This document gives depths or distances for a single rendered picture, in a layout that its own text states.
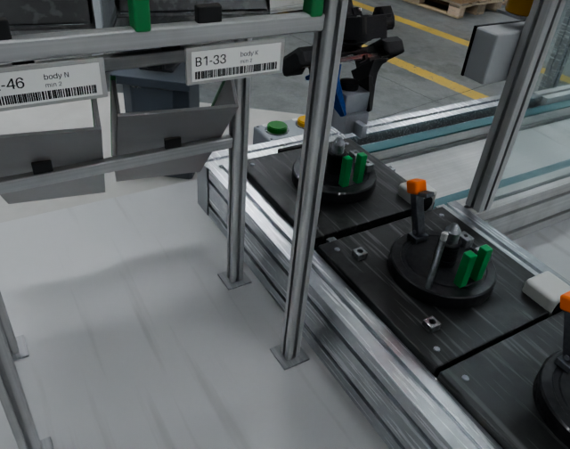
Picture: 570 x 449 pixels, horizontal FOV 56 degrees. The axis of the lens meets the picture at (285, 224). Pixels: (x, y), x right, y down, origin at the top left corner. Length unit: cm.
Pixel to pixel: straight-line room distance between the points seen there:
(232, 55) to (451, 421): 42
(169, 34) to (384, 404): 46
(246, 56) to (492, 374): 43
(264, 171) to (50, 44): 56
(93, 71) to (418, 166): 80
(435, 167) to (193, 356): 63
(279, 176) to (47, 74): 55
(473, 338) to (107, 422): 44
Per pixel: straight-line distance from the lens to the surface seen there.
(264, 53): 47
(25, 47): 41
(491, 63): 82
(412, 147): 114
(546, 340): 73
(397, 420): 65
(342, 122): 82
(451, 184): 108
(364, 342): 65
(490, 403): 63
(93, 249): 93
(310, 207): 58
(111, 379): 74
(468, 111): 130
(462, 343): 68
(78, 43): 42
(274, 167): 93
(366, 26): 77
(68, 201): 106
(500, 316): 73
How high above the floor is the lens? 143
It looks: 36 degrees down
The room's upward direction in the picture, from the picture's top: 5 degrees clockwise
